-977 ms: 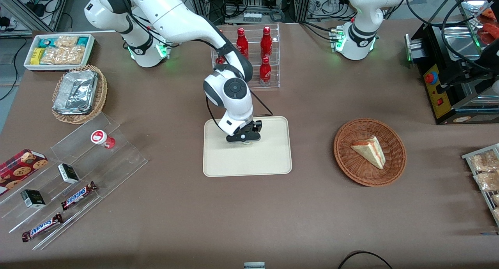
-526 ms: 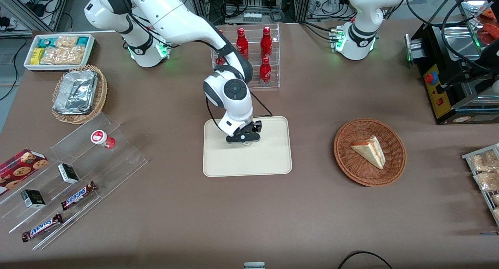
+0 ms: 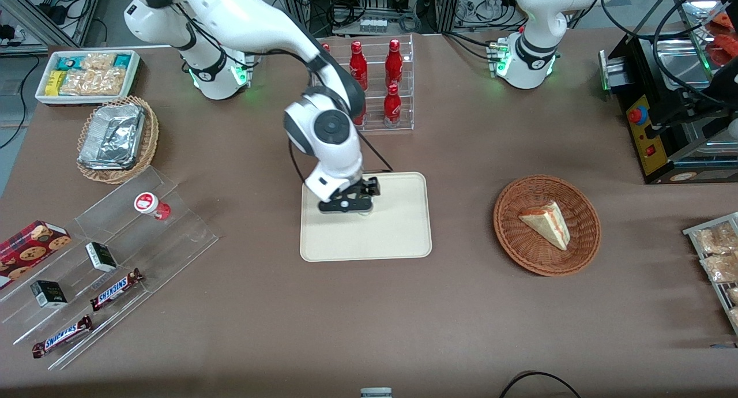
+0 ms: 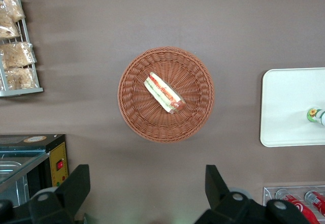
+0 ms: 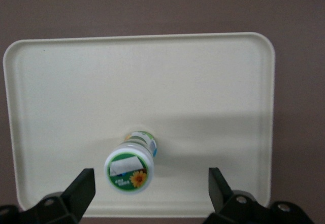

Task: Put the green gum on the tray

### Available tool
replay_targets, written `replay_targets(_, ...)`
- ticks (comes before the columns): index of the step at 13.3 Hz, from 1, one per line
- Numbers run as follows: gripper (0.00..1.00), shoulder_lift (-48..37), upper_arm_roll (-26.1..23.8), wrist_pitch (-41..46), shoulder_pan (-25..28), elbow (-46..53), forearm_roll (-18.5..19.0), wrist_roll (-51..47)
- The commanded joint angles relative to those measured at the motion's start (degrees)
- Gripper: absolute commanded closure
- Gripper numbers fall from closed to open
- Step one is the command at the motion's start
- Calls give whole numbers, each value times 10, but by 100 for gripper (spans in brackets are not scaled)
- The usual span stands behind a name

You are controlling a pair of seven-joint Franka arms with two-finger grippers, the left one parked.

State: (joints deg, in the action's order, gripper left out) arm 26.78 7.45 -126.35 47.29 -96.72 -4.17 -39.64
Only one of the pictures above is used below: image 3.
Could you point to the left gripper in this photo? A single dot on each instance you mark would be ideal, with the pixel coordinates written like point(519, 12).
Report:
point(727, 75)

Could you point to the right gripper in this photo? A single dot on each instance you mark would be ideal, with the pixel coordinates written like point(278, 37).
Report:
point(368, 187)

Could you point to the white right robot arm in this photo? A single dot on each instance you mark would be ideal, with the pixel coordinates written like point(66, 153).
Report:
point(242, 17)

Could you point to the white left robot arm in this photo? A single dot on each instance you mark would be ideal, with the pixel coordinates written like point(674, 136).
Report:
point(527, 57)

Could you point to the cream plastic tray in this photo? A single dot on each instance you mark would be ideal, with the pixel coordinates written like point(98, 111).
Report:
point(398, 231)

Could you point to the red gum bottle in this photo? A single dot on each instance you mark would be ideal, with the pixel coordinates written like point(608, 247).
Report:
point(151, 205)

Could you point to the black sealing machine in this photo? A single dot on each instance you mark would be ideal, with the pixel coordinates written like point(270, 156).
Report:
point(634, 60)

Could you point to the clear acrylic bottle rack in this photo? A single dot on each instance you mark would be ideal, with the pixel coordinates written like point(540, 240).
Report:
point(405, 121)

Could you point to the red snack packet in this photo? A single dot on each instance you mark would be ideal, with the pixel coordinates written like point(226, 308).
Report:
point(723, 40)

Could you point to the clear snack bag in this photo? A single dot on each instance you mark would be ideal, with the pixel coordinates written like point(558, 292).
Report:
point(720, 268)
point(715, 239)

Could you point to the wrapped sandwich wedge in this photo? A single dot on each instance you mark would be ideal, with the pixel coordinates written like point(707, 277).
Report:
point(548, 222)

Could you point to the white power strip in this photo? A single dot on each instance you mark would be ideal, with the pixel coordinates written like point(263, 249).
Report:
point(373, 25)

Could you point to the brown wicker basket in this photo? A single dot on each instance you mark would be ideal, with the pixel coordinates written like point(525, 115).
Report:
point(519, 245)

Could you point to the clear acrylic stepped shelf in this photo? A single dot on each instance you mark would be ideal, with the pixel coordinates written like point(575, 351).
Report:
point(173, 236)

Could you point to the grey box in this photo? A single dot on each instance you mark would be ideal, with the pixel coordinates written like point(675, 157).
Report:
point(376, 393)

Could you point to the light wicker basket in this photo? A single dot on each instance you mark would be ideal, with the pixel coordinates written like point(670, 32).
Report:
point(151, 138)

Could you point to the silver foil container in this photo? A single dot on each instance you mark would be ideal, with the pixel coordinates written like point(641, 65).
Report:
point(112, 135)

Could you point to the Snickers chocolate bar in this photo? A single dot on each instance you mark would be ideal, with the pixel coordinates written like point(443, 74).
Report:
point(61, 336)
point(115, 289)

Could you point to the small black box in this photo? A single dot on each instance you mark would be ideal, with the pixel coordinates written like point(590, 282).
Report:
point(49, 294)
point(101, 256)

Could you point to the teal snack pack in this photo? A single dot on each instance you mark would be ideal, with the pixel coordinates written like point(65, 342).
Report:
point(122, 60)
point(68, 62)

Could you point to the clear cracker bag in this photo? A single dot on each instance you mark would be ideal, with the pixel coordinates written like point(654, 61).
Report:
point(98, 60)
point(92, 82)

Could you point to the yellow snack pack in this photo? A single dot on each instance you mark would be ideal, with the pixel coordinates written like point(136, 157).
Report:
point(55, 82)

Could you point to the white snack box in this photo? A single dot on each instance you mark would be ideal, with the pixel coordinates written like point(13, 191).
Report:
point(40, 98)

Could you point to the red cookie box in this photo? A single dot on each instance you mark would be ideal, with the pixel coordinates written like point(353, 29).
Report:
point(29, 249)

